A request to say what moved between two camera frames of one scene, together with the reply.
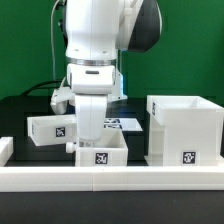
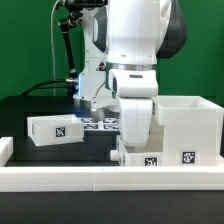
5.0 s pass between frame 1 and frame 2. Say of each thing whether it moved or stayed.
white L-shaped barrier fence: stayed
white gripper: moved
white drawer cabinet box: stayed
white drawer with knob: moved
